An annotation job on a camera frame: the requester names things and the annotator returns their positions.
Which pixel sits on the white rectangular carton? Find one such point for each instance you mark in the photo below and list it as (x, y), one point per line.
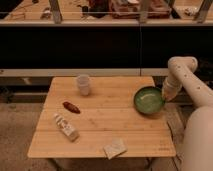
(67, 129)

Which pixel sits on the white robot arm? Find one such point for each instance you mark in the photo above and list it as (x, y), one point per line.
(198, 136)

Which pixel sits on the translucent plastic cup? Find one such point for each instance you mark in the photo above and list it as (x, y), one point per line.
(83, 84)

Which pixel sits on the long black cabinet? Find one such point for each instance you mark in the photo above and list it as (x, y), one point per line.
(104, 47)

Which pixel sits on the wooden folding table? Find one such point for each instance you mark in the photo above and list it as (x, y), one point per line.
(106, 114)

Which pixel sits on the green ceramic bowl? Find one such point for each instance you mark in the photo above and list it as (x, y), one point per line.
(148, 100)

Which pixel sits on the reddish brown sausage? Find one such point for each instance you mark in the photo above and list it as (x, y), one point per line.
(70, 107)

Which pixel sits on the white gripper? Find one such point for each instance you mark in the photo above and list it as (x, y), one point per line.
(170, 90)

